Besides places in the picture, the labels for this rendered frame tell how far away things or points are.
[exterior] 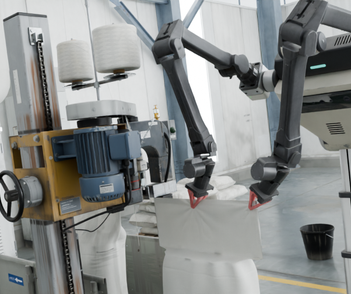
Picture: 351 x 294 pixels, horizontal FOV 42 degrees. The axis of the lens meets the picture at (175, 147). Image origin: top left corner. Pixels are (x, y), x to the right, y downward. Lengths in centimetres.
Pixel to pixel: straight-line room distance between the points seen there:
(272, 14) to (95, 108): 923
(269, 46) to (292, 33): 926
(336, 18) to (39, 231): 121
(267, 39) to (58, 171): 919
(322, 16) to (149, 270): 165
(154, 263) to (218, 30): 732
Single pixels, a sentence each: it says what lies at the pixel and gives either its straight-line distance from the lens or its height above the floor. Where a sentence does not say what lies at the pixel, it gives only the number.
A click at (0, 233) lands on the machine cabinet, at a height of 49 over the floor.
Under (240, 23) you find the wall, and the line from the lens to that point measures 1006.
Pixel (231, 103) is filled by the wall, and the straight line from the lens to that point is 935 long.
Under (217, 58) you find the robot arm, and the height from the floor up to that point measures 154.
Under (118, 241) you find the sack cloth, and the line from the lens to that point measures 217.
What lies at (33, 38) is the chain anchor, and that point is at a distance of 173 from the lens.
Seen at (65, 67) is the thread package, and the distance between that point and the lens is 186.
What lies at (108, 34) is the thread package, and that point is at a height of 165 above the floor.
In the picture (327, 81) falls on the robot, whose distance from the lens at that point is 180.
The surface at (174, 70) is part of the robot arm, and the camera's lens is 158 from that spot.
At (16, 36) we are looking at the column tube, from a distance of 175.
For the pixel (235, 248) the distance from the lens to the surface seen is 169.
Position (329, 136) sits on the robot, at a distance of 197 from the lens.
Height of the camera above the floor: 132
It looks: 3 degrees down
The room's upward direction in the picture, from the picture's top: 7 degrees counter-clockwise
